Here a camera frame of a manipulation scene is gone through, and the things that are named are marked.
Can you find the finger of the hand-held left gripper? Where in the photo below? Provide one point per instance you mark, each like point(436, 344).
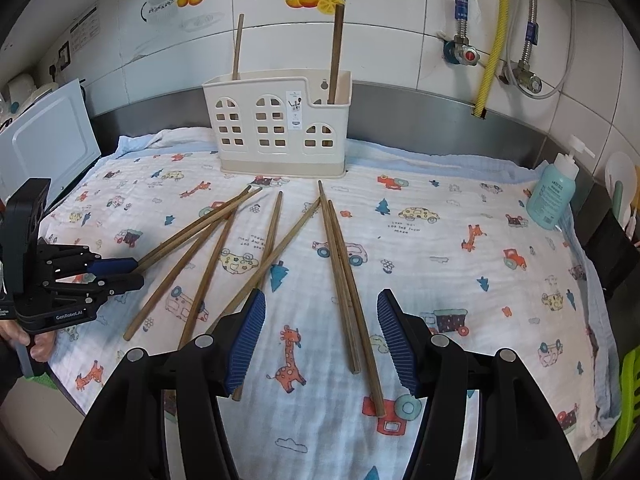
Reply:
point(115, 265)
point(122, 285)

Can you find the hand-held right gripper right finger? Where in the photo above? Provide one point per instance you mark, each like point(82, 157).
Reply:
point(395, 340)

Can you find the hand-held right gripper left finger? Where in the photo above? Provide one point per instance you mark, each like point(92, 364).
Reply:
point(247, 340)

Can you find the bundle of wooden chopsticks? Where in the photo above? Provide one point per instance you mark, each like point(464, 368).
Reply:
point(369, 360)

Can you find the brown wooden chopstick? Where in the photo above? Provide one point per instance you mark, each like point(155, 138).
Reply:
point(237, 45)
point(335, 55)
point(195, 222)
point(200, 229)

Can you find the cream plastic utensil holder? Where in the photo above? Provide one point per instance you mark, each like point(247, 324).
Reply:
point(248, 130)

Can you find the person's left forearm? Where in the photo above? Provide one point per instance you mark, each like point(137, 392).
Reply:
point(7, 380)

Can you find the person's left hand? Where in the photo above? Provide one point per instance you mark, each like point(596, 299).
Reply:
point(42, 346)

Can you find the white microwave oven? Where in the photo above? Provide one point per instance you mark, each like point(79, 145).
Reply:
point(45, 135)

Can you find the cartoon printed white cloth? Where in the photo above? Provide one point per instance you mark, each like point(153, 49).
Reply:
point(450, 240)

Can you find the white countertop appliance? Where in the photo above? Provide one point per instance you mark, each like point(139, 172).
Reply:
point(20, 87)

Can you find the light blue towel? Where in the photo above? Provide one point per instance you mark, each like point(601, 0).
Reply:
point(500, 167)

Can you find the teal pump soap bottle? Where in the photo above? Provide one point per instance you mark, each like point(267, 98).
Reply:
point(552, 195)

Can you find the black utensil holder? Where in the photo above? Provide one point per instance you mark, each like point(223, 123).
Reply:
point(607, 255)

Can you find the white spatula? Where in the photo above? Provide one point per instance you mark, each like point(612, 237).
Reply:
point(620, 175)

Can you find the metal water valve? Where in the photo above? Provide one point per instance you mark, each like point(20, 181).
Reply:
point(527, 80)

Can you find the black wall outlet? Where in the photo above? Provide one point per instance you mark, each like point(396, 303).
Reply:
point(62, 57)

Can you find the white wall label sticker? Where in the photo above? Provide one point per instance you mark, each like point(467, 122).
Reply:
point(85, 30)

